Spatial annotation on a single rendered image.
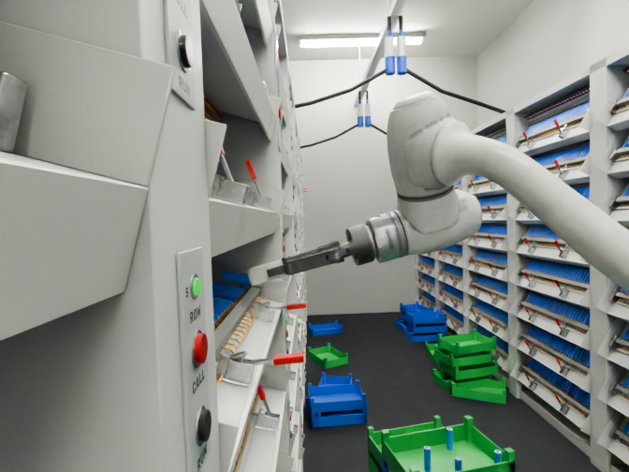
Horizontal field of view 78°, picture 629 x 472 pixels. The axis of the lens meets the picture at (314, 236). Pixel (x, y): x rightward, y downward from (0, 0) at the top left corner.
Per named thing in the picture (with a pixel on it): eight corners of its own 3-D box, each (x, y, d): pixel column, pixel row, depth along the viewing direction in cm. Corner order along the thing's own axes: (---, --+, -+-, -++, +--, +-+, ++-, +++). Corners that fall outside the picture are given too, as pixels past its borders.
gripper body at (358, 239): (361, 222, 78) (316, 235, 78) (368, 223, 70) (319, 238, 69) (371, 258, 79) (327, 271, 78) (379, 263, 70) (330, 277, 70)
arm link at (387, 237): (398, 210, 69) (366, 219, 69) (411, 258, 70) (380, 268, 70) (387, 211, 78) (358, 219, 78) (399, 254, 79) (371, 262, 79)
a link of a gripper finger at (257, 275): (287, 274, 73) (287, 275, 72) (251, 285, 73) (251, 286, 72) (283, 259, 73) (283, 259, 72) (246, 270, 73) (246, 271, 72)
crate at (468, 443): (469, 439, 123) (469, 414, 123) (516, 480, 104) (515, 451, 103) (381, 455, 117) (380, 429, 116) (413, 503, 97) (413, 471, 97)
